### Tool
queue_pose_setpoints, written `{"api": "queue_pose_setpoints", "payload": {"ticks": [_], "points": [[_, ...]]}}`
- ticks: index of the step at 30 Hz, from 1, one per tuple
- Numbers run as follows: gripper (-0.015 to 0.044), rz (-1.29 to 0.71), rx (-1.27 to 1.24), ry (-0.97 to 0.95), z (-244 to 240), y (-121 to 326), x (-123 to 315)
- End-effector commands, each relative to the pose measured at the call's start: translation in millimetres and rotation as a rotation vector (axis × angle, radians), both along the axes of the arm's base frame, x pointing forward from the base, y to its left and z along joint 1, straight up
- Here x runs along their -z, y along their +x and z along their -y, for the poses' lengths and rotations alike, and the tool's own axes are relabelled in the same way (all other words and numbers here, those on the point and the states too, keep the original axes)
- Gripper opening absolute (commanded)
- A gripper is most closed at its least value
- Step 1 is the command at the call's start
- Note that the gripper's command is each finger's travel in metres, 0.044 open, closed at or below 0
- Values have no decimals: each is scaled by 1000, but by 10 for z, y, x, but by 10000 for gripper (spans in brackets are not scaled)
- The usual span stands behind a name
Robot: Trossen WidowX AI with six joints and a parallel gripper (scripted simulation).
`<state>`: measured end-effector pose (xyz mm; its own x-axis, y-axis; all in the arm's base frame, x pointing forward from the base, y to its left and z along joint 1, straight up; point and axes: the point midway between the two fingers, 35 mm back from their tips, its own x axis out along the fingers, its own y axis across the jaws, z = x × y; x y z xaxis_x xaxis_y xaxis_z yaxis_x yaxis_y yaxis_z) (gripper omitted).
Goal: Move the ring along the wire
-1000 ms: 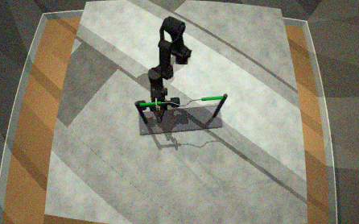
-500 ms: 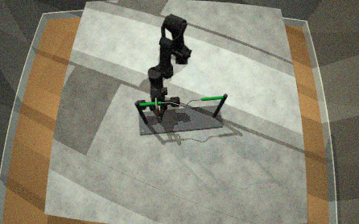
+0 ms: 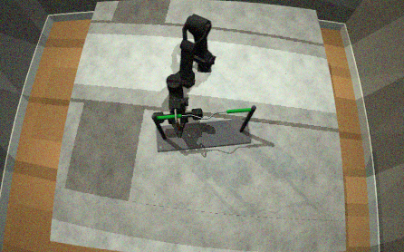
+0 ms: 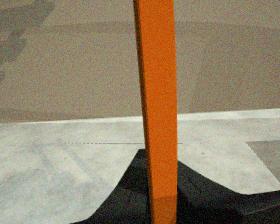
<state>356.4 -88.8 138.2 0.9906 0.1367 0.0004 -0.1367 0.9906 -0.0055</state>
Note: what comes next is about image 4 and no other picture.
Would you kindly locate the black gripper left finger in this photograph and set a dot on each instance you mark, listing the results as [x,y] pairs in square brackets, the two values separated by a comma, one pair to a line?
[129,203]

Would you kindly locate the orange handle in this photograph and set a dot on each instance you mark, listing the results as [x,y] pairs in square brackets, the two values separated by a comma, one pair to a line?
[155,40]

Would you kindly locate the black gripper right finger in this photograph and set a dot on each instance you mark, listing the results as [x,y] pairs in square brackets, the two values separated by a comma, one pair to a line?
[203,201]

